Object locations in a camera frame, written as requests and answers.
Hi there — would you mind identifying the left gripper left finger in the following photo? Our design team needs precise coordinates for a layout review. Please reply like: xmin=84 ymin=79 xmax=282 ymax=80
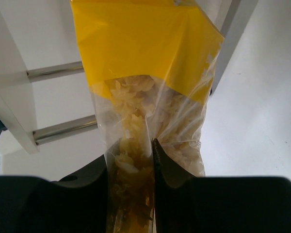
xmin=0 ymin=144 xmax=119 ymax=233

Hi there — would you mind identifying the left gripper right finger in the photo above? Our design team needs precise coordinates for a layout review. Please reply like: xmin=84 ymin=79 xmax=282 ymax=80
xmin=152 ymin=140 xmax=291 ymax=233

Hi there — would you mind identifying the yellow macaroni bag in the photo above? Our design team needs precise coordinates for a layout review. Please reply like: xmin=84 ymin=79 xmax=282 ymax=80
xmin=71 ymin=0 xmax=224 ymax=233

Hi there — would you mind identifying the white two-tier shelf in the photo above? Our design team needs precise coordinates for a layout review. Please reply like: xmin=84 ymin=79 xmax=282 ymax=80
xmin=0 ymin=0 xmax=250 ymax=155

